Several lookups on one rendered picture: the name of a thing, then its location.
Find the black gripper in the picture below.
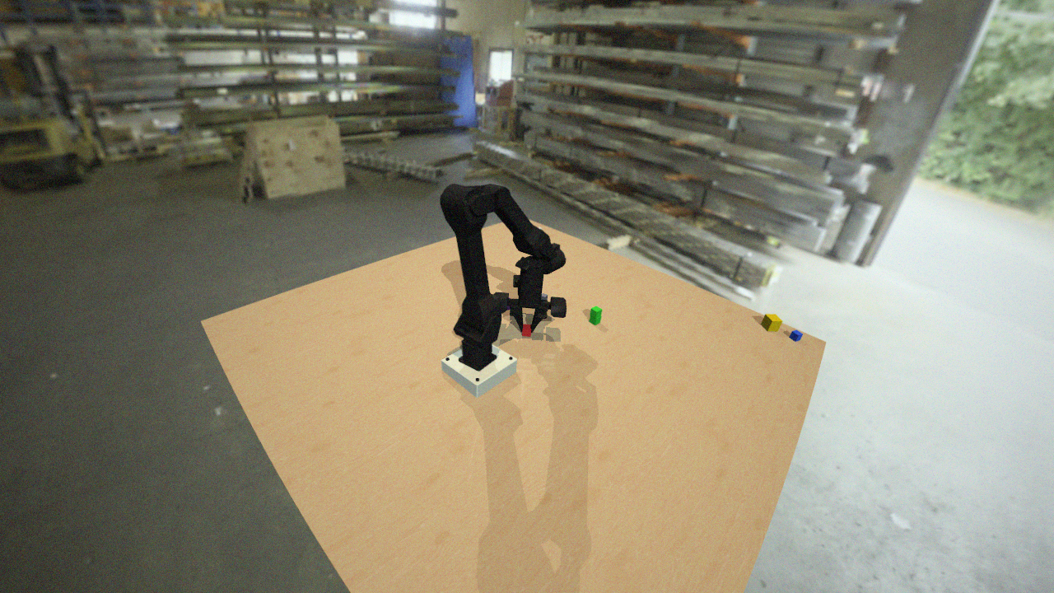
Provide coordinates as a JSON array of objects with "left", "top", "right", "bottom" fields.
[{"left": 493, "top": 281, "right": 567, "bottom": 333}]

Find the yellow block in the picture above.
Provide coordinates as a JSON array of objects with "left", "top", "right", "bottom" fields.
[{"left": 761, "top": 315, "right": 782, "bottom": 331}]

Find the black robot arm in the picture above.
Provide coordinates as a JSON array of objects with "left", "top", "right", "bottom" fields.
[{"left": 440, "top": 184, "right": 566, "bottom": 371}]

